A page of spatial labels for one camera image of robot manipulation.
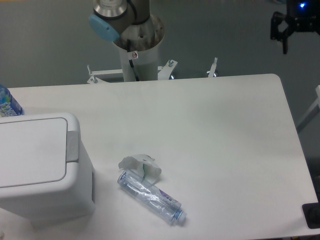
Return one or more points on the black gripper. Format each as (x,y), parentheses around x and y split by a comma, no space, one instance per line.
(301,16)

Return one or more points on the silver robot arm blue cap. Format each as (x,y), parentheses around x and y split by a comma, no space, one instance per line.
(110,18)

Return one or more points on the white trash can body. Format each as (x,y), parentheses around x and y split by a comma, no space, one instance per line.
(71,197)

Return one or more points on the white trash can lid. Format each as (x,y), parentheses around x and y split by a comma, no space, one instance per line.
(32,151)

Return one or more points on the black object at table edge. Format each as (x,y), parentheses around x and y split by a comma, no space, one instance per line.
(311,213)

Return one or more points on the crumpled white tissue paper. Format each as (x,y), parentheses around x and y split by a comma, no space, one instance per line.
(142,164)

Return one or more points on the crushed clear plastic bottle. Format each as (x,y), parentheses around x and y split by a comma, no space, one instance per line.
(151,196)

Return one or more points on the grey lid push button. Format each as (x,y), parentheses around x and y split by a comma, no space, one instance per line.
(72,146)

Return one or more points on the blue labelled water bottle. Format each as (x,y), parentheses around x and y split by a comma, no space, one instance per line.
(9,106)

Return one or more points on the white frame leg right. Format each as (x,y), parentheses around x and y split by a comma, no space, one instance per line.
(310,113)

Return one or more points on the white pedestal base frame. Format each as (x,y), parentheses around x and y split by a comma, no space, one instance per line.
(170,71)

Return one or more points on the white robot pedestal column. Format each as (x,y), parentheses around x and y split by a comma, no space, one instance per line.
(138,48)

